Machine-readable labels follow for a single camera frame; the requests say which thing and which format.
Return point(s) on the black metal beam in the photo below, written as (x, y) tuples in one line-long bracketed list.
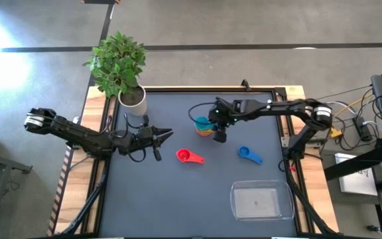
[(353, 166)]

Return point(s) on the clear plastic basket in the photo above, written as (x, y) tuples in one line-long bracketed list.
[(262, 202)]

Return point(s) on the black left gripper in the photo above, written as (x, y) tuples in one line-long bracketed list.
[(138, 139)]

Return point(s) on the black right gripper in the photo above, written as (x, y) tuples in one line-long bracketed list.
[(229, 111)]

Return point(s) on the white paper box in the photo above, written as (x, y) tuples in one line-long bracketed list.
[(356, 182)]

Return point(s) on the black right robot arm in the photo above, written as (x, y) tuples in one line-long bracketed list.
[(287, 106)]

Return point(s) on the blue measuring cup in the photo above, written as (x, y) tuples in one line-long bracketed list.
[(244, 152)]

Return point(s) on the orange measuring cup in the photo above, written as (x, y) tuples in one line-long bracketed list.
[(203, 134)]

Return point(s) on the teal measuring cup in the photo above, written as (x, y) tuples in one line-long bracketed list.
[(202, 121)]

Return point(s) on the green leafy plant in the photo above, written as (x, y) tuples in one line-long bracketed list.
[(116, 63)]

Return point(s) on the black power strip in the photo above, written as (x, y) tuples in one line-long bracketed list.
[(363, 129)]

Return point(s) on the black clamp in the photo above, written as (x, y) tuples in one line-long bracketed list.
[(245, 84)]

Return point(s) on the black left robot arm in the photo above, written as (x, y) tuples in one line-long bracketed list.
[(75, 132)]

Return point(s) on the red measuring cup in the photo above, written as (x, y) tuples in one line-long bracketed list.
[(184, 155)]

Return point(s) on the white plant pot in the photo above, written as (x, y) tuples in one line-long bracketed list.
[(138, 108)]

